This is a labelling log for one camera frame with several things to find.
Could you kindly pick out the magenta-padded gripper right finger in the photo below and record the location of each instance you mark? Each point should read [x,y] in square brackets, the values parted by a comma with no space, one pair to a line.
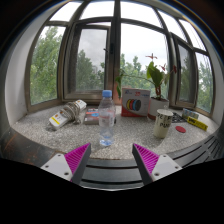
[148,160]

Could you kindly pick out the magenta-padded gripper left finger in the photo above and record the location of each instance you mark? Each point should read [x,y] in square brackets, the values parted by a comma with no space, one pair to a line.
[76,159]

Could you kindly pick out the clear blue-capped water bottle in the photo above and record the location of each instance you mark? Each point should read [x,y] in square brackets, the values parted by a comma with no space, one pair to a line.
[106,116]

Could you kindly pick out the cream mug with black letters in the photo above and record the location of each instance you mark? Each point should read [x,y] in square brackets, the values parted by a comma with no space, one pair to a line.
[162,125]

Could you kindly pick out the flat round red coaster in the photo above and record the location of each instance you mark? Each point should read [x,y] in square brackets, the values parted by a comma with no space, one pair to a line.
[180,129]

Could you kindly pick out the small colourful book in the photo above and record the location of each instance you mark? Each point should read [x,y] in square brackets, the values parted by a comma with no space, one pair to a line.
[91,116]

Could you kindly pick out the potted plant in white pot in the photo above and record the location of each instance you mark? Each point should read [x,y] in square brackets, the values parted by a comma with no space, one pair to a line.
[156,106]

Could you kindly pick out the red and white filament box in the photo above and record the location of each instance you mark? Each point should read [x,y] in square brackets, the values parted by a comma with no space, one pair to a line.
[135,104]

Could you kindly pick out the long yellow box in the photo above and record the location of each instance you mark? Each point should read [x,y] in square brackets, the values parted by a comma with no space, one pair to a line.
[197,123]

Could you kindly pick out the blue carton pack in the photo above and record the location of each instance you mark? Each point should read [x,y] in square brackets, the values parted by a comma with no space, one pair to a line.
[190,114]

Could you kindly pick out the dark-framed bay window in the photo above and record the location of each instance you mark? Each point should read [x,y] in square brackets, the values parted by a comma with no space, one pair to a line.
[113,46]

